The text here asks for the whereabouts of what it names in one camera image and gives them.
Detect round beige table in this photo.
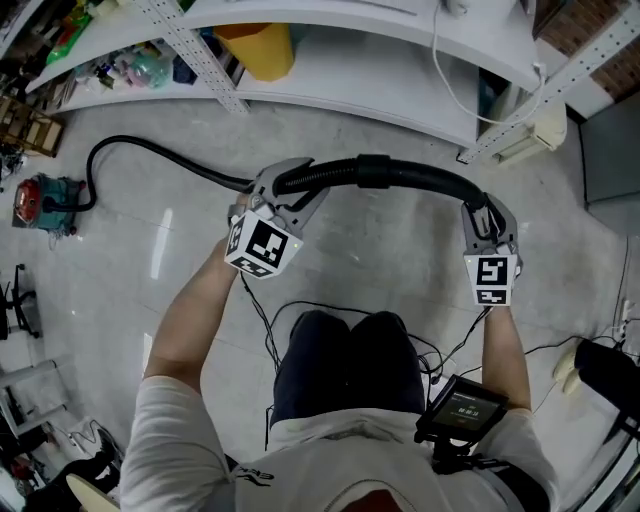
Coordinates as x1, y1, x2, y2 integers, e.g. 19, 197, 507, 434
65, 472, 122, 512

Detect black chest-mounted screen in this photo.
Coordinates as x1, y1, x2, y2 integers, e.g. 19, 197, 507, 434
413, 373, 511, 475

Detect black equipment clutter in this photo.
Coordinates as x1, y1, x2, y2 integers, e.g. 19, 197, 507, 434
0, 414, 124, 506

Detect black vacuum hose with wand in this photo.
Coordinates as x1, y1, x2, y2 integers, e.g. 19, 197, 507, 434
69, 135, 497, 237

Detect person's right forearm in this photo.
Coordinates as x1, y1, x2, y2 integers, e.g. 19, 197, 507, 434
481, 303, 533, 412

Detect teal plastic bag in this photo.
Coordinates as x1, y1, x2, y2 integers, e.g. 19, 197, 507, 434
127, 52, 175, 90

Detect white metal shelving unit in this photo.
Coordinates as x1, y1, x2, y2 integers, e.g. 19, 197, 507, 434
24, 0, 640, 166

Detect person's left forearm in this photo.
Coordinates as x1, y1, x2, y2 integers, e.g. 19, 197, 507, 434
143, 234, 247, 399

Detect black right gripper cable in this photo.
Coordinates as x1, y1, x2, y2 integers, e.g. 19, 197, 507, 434
429, 305, 495, 382

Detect grey metal cabinet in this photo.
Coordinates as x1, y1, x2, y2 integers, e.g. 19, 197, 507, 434
579, 92, 640, 236

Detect dark blue cloth bundle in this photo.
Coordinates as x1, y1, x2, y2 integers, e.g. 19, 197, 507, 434
172, 54, 200, 85

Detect black chair frame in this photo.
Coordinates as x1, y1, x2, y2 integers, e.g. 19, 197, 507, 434
0, 263, 45, 342

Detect person's dark trousers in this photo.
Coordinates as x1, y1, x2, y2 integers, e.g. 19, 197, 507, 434
269, 309, 427, 430

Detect red vacuum cleaner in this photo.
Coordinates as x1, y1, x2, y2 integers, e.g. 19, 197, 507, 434
12, 171, 100, 237

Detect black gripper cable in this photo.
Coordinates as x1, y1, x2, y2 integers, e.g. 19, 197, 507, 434
238, 272, 446, 381
429, 305, 495, 382

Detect white power cable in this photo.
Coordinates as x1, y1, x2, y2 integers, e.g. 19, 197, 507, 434
430, 0, 550, 127

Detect yellow bucket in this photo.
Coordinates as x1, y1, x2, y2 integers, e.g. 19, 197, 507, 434
212, 22, 296, 84

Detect beige plastic appliance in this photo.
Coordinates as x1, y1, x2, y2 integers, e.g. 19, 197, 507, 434
492, 102, 570, 166

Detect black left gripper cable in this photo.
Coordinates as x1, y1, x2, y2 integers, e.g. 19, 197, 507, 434
238, 272, 446, 381

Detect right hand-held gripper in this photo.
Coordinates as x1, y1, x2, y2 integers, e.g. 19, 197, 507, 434
459, 192, 524, 307

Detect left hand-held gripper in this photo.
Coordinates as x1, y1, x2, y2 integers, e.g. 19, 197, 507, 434
223, 157, 332, 280

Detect person's white shirt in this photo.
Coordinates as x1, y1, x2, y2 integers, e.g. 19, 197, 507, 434
119, 374, 562, 512

